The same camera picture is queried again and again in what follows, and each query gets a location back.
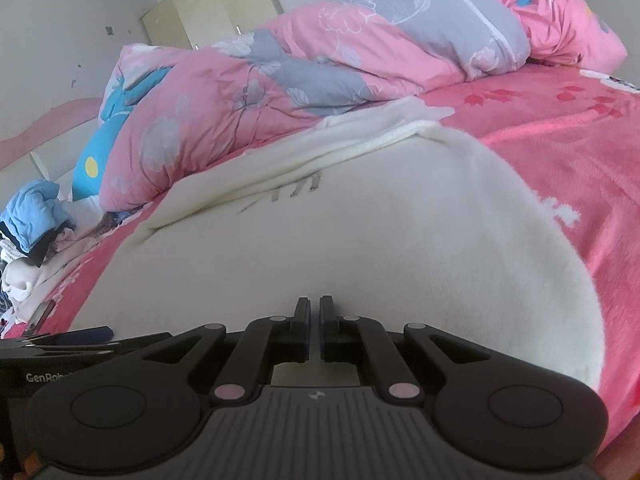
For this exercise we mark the pink headboard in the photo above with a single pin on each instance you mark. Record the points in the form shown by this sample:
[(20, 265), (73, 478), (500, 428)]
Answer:
[(45, 130)]

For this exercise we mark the beige wardrobe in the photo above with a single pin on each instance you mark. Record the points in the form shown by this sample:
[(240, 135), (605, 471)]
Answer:
[(210, 10)]

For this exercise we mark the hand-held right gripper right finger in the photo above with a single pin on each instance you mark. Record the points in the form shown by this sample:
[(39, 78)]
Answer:
[(326, 325)]

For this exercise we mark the bright pink printed pillow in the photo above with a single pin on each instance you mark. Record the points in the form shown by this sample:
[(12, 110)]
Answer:
[(560, 15)]

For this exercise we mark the white garment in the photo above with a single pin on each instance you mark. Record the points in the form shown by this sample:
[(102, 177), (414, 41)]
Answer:
[(20, 282)]

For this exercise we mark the beige garment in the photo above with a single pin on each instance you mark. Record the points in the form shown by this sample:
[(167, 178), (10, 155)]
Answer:
[(65, 265)]

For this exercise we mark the pink grey floral quilt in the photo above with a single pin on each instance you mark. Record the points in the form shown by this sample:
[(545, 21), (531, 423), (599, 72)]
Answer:
[(300, 60)]

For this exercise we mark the pink floral fleece blanket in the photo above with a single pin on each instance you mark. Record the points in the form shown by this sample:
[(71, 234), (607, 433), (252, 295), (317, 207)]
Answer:
[(575, 160)]

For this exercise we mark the white fleece sweater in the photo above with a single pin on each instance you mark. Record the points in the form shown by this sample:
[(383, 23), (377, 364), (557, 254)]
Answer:
[(350, 210)]

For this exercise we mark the smartphone with brown case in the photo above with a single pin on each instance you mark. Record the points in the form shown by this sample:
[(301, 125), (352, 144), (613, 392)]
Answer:
[(41, 316)]

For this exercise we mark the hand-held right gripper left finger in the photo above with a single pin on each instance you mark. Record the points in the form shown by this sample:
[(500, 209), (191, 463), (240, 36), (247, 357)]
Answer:
[(304, 325)]

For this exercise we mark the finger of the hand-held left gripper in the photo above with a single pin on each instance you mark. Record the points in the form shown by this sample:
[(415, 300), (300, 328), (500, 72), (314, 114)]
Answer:
[(80, 336), (100, 352)]

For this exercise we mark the light blue garment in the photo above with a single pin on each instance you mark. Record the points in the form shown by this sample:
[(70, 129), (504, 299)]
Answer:
[(35, 210)]

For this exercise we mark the black garment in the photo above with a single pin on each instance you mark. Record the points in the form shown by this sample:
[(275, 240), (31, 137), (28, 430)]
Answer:
[(45, 252)]

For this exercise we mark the blue pillow with yellow dot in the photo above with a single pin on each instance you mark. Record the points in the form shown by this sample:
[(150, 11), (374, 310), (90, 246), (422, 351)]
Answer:
[(100, 150)]

